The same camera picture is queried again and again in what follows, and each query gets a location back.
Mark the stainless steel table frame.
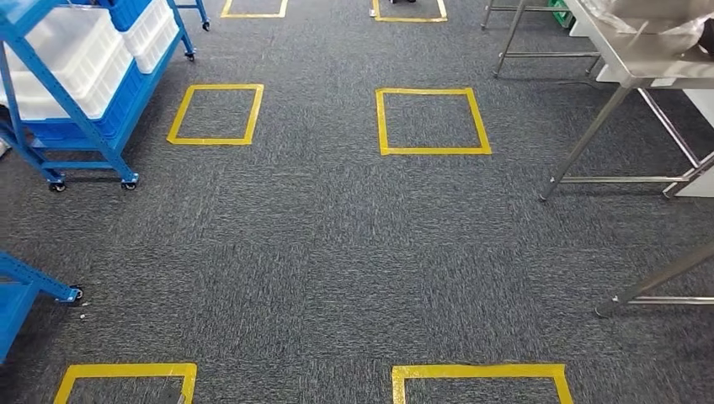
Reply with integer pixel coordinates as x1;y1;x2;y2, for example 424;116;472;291
594;237;714;320
480;0;605;78

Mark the clear plastic sheet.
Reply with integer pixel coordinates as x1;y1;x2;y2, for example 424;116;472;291
579;0;714;57

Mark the green plastic crate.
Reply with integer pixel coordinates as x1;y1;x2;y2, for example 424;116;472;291
546;0;576;29

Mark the stainless steel workbench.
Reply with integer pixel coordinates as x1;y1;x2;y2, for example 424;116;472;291
538;0;714;202

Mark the blue wheeled shelf cart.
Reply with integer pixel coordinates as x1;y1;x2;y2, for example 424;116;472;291
0;0;212;194
0;252;85;364

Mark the blue plastic crate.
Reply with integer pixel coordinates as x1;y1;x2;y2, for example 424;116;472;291
99;0;152;33
22;58;151;141

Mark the large white plastic tray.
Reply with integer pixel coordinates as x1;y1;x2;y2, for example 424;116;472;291
0;5;135;121

